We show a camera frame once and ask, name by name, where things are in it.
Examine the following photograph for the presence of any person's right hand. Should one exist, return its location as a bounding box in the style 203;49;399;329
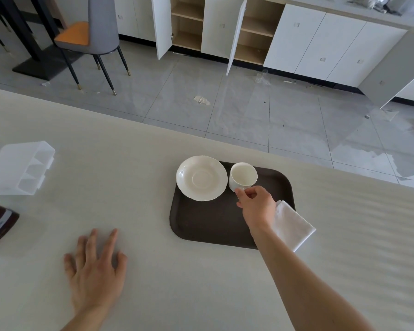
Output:
235;185;279;235

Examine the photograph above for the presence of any person's left hand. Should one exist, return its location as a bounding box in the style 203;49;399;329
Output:
63;228;128;320

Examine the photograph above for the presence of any white ceramic cup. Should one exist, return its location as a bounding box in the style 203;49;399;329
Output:
229;162;259;194

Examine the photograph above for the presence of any person's right forearm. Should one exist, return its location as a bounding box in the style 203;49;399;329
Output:
250;224;379;331

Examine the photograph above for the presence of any person's left forearm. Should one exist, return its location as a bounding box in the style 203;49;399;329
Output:
60;305;105;331

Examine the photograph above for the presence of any dark brown serving tray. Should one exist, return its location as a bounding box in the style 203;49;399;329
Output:
168;161;296;251

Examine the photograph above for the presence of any white scalloped saucer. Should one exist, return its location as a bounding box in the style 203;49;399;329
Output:
176;155;228;202

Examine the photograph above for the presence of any white folded napkin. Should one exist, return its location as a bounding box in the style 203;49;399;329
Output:
270;200;317;253

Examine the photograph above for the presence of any dark brown packet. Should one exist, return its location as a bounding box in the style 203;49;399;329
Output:
0;200;20;251

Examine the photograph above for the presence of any translucent plastic cutlery organizer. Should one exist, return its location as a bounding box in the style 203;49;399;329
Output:
0;141;56;197

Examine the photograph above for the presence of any clear plastic film scrap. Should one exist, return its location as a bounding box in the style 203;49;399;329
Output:
255;68;274;87

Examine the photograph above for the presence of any white cabinet with wooden shelves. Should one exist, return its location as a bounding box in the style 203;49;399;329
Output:
114;0;414;111

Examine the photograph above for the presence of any grey cabinet door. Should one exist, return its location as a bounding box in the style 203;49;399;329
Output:
358;32;414;110

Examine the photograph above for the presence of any grey chair with orange seat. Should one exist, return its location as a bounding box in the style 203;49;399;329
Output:
53;0;132;96

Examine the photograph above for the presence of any clutter on cabinet counter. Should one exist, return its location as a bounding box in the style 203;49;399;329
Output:
344;0;407;15

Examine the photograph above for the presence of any black pedestal table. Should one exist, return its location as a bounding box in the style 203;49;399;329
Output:
0;0;87;82

